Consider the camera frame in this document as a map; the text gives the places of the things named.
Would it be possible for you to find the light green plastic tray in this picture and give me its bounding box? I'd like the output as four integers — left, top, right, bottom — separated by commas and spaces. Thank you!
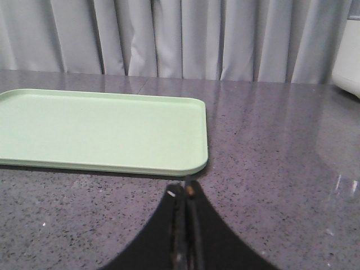
1, 89, 208, 177

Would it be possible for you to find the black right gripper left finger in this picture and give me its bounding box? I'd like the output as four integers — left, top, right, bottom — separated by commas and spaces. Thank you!
103, 184, 186, 269

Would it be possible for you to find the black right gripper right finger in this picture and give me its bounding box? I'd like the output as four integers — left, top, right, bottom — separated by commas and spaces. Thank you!
185, 181, 276, 269

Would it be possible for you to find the grey pleated curtain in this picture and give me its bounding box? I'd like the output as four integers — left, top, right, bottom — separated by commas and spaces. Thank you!
1, 1, 351, 83

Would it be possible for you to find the white appliance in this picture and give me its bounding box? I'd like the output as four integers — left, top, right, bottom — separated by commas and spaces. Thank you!
332, 16, 359, 98

